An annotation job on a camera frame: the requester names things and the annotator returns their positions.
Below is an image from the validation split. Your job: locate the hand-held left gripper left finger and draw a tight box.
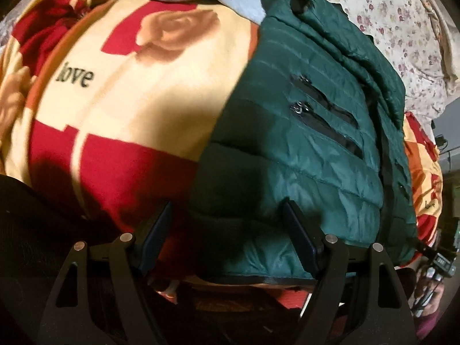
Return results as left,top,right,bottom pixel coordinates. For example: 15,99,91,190
38,200,175,345

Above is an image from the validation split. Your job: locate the green quilted jacket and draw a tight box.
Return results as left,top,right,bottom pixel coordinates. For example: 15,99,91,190
187,0,422,285

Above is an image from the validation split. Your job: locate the yellow red rose printed blanket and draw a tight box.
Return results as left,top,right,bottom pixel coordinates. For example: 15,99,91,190
0,0,447,295

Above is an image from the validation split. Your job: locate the floral bedsheet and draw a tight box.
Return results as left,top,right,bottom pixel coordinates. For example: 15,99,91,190
305,0,460,124

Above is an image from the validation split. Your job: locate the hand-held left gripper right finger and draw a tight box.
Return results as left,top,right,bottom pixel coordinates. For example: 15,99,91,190
282,199,418,345

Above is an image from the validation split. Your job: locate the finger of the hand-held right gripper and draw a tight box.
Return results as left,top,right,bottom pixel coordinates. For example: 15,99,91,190
410,237,434,258

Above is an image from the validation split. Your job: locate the pink cloth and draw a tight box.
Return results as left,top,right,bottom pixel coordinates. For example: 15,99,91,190
416,307,448,343

